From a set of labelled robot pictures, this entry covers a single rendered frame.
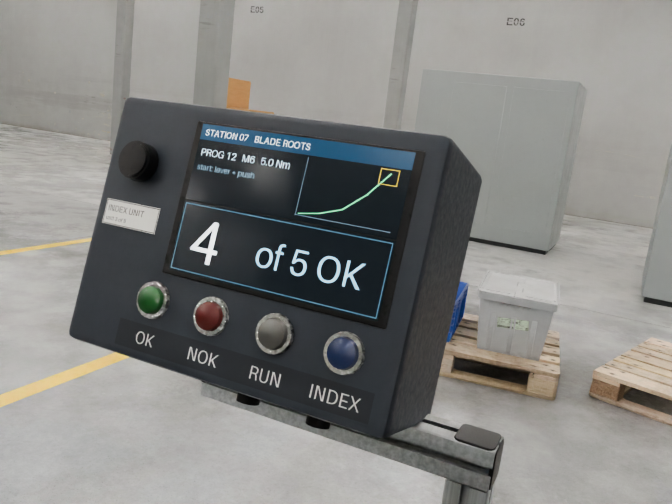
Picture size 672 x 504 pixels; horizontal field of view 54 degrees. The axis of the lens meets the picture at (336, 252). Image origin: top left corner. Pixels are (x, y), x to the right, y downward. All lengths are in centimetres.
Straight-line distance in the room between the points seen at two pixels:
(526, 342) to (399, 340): 320
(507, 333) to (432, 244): 319
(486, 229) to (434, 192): 761
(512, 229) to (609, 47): 582
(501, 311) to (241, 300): 314
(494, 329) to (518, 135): 457
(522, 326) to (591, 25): 999
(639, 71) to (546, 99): 524
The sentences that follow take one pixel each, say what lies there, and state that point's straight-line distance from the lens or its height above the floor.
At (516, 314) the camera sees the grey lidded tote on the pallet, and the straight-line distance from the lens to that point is 355.
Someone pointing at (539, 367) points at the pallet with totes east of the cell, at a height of 14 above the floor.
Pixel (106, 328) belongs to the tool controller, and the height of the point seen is 109.
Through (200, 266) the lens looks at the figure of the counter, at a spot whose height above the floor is 115.
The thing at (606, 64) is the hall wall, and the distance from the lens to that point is 1301.
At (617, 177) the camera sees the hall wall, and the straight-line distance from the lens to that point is 1290.
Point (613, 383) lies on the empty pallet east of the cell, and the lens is 368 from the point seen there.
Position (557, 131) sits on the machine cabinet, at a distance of 784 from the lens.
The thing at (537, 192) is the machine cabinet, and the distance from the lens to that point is 787.
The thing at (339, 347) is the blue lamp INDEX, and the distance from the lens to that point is 40.
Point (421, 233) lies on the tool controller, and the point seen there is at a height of 119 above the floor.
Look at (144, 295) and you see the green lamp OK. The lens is 48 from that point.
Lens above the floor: 126
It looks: 11 degrees down
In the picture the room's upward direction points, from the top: 7 degrees clockwise
